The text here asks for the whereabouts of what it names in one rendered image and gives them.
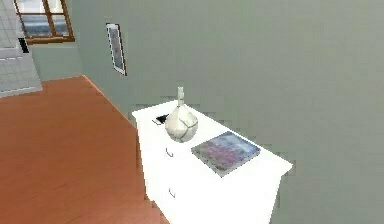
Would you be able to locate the framed wall picture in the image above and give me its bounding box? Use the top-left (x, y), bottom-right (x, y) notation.
top-left (105, 22), bottom-right (128, 77)

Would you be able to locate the white round vase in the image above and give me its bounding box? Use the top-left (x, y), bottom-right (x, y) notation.
top-left (164, 86), bottom-right (199, 144)

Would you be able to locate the purple blue book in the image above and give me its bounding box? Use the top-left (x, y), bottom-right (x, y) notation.
top-left (190, 130), bottom-right (262, 179)

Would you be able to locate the white chest of drawers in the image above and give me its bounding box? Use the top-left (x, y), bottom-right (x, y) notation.
top-left (131, 99), bottom-right (294, 224)

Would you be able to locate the grey tiled cabinet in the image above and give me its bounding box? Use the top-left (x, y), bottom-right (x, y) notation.
top-left (0, 0), bottom-right (44, 99)

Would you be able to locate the brown wooden window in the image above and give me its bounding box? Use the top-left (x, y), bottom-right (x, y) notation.
top-left (12, 0), bottom-right (76, 46)

